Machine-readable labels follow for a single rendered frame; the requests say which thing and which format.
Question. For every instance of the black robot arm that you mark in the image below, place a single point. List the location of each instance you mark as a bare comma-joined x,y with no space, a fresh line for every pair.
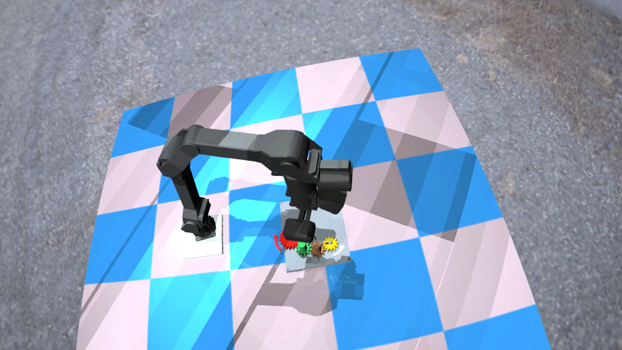
283,152

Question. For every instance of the yellow gear with black stripe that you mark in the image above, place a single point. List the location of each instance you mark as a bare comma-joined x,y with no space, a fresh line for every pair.
330,246

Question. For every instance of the brown gear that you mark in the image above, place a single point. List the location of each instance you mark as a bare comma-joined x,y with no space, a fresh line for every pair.
317,249

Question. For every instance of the red gear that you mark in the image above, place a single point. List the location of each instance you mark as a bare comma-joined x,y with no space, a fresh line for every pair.
287,244

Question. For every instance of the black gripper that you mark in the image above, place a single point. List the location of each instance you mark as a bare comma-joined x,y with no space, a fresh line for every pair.
301,229

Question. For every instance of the white curved arrow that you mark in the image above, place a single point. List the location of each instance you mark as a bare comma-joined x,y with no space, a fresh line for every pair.
341,248

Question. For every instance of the green gear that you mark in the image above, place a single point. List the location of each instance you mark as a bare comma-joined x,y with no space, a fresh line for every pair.
303,248

